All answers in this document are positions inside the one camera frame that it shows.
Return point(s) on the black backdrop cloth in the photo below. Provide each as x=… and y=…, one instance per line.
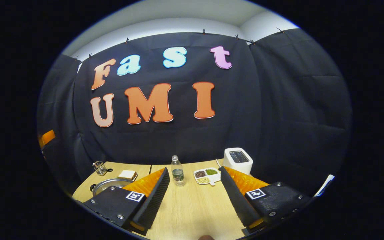
x=262, y=116

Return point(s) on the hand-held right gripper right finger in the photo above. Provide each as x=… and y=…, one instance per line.
x=237, y=200

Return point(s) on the row of black cloth clips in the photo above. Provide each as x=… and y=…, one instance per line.
x=204, y=31

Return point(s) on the small glass jar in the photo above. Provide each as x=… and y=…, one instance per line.
x=99, y=168

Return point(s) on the white toaster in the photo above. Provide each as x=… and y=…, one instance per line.
x=238, y=160

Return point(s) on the clear plastic water bottle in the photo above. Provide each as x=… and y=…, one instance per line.
x=177, y=170

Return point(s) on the steel pot with yellow beans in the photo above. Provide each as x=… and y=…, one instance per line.
x=110, y=183

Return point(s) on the white bread slice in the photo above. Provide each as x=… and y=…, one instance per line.
x=127, y=173

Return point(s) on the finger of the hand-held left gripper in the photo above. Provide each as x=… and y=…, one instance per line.
x=48, y=136

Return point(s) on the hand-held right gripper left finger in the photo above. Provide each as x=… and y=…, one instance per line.
x=152, y=203

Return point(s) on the white divided plate of beans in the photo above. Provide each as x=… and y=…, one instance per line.
x=207, y=175

